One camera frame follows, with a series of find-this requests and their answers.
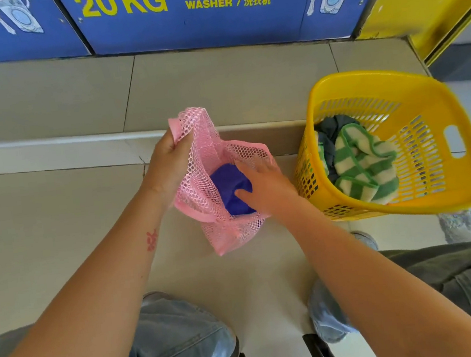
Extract person's left hand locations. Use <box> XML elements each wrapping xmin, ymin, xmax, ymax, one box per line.
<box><xmin>136</xmin><ymin>125</ymin><xmax>204</xmax><ymax>215</ymax></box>

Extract person's right hand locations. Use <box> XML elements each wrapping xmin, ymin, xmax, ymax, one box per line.
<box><xmin>231</xmin><ymin>153</ymin><xmax>305</xmax><ymax>228</ymax></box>

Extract dark blue cloth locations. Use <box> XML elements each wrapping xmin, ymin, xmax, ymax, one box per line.
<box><xmin>208</xmin><ymin>160</ymin><xmax>258</xmax><ymax>219</ymax></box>

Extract pink mesh laundry bag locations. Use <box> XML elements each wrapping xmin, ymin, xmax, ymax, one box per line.
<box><xmin>163</xmin><ymin>98</ymin><xmax>287</xmax><ymax>261</ymax></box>

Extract person's left forearm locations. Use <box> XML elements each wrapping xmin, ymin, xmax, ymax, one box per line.
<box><xmin>0</xmin><ymin>181</ymin><xmax>189</xmax><ymax>357</ymax></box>

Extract person's right forearm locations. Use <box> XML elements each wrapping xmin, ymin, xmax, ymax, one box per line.
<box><xmin>269</xmin><ymin>177</ymin><xmax>471</xmax><ymax>357</ymax></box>

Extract dark grey cloth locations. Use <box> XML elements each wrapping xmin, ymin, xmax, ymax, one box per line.
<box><xmin>313</xmin><ymin>112</ymin><xmax>368</xmax><ymax>186</ymax></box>

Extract blue washer panel with lettering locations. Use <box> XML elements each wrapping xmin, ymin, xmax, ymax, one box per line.
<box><xmin>55</xmin><ymin>0</ymin><xmax>401</xmax><ymax>72</ymax></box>

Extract green white striped cloth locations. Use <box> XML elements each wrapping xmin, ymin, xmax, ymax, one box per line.
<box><xmin>316</xmin><ymin>118</ymin><xmax>404</xmax><ymax>212</ymax></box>

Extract light blue jeans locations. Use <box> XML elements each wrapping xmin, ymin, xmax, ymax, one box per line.
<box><xmin>0</xmin><ymin>272</ymin><xmax>363</xmax><ymax>357</ymax></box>

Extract yellow plastic laundry basket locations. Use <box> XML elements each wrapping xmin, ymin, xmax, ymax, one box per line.
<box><xmin>283</xmin><ymin>57</ymin><xmax>471</xmax><ymax>230</ymax></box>

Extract grey fuzzy mat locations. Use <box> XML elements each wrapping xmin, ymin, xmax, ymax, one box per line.
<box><xmin>437</xmin><ymin>209</ymin><xmax>471</xmax><ymax>247</ymax></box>

